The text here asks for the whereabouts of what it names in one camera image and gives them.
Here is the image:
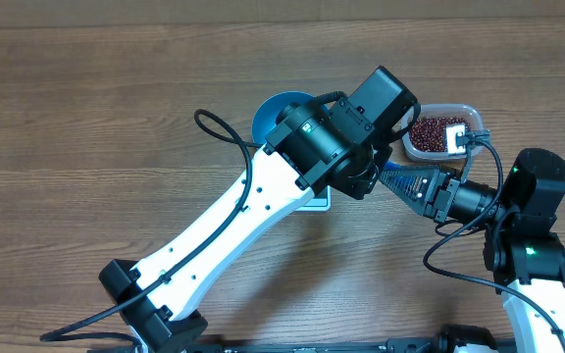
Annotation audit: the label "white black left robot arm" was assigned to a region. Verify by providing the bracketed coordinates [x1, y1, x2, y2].
[99, 67, 419, 352]

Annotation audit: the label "teal plastic bowl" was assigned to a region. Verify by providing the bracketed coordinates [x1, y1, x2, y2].
[251, 91, 314, 145]

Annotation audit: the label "clear plastic container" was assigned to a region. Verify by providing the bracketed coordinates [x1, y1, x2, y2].
[402, 104, 485, 162]

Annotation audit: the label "white digital kitchen scale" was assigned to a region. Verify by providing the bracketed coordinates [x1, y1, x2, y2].
[297, 186, 332, 212]

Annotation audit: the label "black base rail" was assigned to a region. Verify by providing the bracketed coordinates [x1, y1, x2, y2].
[88, 324, 519, 353]

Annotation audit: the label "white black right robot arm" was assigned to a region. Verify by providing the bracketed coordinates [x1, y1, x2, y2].
[379, 148, 565, 352]

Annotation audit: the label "blue measuring scoop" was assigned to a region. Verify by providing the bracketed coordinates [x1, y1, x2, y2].
[384, 161, 402, 170]

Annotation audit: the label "red adzuki beans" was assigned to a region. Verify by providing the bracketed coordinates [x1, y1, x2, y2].
[409, 117, 471, 152]

